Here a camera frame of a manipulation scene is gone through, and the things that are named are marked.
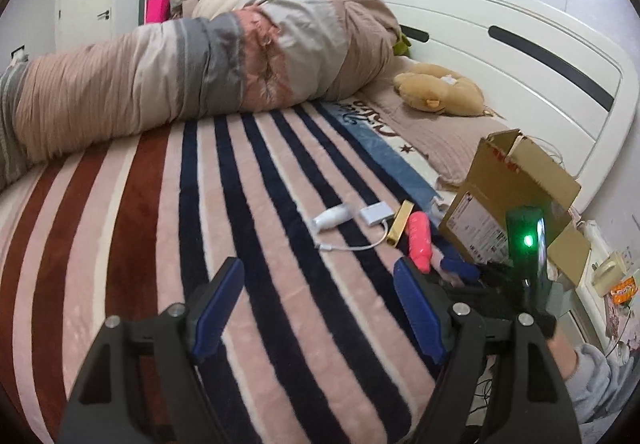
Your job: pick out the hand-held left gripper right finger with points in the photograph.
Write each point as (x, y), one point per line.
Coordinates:
(420, 314)

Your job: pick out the pink ribbed plastic toy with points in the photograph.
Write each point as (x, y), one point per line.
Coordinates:
(420, 239)

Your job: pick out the pink box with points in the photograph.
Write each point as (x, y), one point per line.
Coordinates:
(157, 9)

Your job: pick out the orange snack packet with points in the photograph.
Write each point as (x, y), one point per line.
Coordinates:
(624, 291)

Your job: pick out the green plush toy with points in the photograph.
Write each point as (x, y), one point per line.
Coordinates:
(402, 44)

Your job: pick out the grey striped cloth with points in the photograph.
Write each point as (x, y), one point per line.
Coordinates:
(11, 124)

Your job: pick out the rolled beige grey duvet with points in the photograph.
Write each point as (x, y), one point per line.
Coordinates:
(200, 54)

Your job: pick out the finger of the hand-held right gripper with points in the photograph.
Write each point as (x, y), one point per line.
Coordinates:
(457, 266)

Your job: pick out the striped fleece blanket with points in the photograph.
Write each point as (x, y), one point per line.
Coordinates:
(225, 234)

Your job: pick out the gold rectangular bar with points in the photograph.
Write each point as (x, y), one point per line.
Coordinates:
(400, 223)

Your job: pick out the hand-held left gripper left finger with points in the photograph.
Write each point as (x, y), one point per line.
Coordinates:
(220, 309)

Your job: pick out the white bed headboard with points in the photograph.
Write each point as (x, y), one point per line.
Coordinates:
(510, 64)

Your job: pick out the tan plush toy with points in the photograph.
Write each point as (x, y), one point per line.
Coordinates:
(440, 89)

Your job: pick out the brown cardboard box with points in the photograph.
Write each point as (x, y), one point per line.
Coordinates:
(505, 204)

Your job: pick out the white tube bottle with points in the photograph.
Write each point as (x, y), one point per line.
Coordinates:
(330, 218)

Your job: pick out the blue printed bed sheet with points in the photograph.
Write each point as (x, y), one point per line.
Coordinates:
(385, 149)

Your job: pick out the white nightstand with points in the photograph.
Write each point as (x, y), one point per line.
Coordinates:
(600, 304)

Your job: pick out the cream plastic holder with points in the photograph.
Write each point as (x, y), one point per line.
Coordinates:
(607, 269)

